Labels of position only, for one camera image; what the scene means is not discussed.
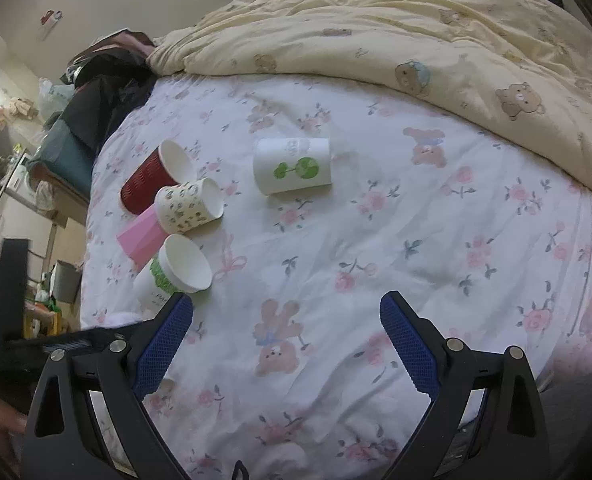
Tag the white cup with green print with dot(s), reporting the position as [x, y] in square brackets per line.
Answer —
[292, 165]

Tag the white cup with leaf pattern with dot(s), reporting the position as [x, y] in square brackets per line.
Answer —
[186, 207]

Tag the teal storage box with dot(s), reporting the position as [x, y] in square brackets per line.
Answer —
[68, 152]

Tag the yellow bear print quilt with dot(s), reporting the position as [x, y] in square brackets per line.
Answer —
[400, 35]

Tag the white cup with green band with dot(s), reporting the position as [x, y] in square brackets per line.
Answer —
[176, 270]

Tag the pile of dark clothes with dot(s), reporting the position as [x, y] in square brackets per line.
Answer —
[108, 85]

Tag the white plastic bag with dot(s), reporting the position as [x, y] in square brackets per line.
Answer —
[52, 94]

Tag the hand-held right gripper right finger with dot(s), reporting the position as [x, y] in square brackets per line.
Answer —
[409, 347]

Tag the red paper cup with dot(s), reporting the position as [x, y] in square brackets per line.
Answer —
[146, 182]

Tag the floral bed sheet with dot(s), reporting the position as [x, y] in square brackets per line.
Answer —
[375, 260]

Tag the grey bin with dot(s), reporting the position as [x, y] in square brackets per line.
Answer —
[66, 280]

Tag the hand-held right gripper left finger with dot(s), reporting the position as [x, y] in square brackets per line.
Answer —
[162, 347]

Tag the black upright stand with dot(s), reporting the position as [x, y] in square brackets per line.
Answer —
[12, 285]

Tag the pink paper cup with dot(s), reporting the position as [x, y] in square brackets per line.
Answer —
[138, 241]

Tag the white cabinet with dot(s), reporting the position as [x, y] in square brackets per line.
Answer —
[11, 210]

